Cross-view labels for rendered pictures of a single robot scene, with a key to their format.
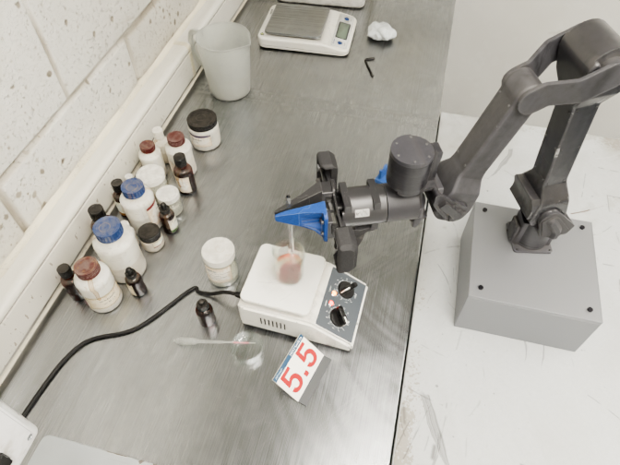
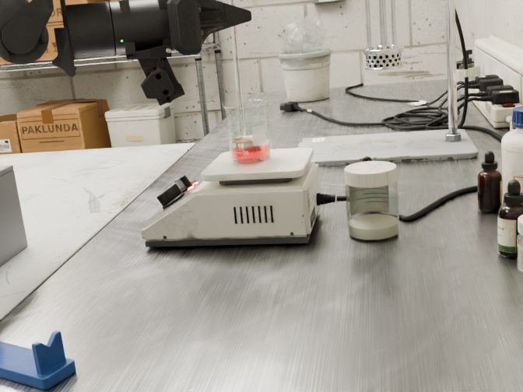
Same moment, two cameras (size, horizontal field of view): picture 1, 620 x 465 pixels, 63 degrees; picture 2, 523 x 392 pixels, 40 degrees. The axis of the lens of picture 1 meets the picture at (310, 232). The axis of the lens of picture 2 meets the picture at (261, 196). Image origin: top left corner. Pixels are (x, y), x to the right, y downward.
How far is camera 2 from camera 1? 1.42 m
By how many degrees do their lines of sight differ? 112
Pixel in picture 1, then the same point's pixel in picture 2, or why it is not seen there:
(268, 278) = (279, 157)
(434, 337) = (61, 237)
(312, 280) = (219, 162)
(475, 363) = not seen: hidden behind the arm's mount
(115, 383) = (443, 176)
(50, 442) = (468, 151)
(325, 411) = not seen: hidden behind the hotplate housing
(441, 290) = (23, 265)
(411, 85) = not seen: outside the picture
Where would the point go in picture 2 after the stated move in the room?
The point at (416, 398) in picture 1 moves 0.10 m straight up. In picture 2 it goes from (105, 210) to (94, 142)
